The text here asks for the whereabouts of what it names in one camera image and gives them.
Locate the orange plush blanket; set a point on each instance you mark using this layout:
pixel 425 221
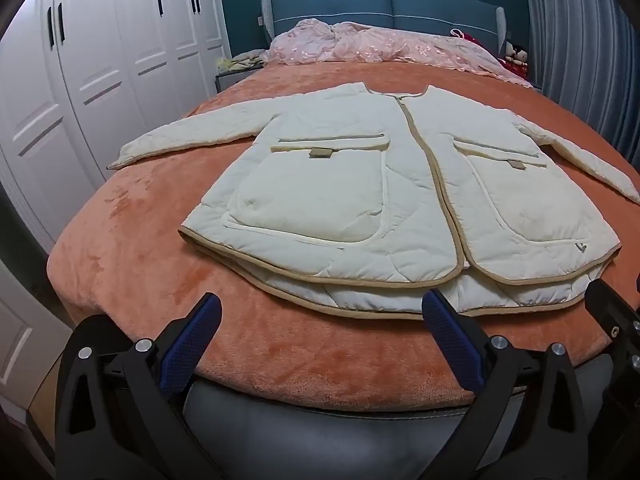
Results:
pixel 150 240

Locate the grey leather bed footboard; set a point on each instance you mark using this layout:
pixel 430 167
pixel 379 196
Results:
pixel 325 440

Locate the pale yellow cloth pile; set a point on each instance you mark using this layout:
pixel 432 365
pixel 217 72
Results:
pixel 240 62

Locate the red and white plush toy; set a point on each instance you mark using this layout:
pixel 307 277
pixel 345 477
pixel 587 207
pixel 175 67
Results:
pixel 516 57

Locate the blue upholstered headboard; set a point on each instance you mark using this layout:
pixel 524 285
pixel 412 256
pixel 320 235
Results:
pixel 425 7

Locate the cream quilted jacket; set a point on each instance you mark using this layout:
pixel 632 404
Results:
pixel 325 200

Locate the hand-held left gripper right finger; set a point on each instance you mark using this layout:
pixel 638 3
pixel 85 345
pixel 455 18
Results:
pixel 452 342

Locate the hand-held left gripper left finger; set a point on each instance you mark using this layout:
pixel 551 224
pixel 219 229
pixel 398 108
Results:
pixel 192 340

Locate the grey curtain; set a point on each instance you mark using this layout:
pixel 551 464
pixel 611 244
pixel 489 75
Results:
pixel 575 50

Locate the white panelled wardrobe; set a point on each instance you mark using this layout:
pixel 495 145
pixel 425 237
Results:
pixel 100 60

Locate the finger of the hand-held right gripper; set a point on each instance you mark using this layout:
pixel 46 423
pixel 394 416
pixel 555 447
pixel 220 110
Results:
pixel 612 315

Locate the white panelled door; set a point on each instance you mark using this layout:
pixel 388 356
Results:
pixel 25 335

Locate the pink floral quilt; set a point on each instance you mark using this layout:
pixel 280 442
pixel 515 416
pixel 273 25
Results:
pixel 375 42

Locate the red fabric item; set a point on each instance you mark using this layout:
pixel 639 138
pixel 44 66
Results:
pixel 467 37

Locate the dark nightstand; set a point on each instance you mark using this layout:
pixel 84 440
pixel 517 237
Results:
pixel 232 80

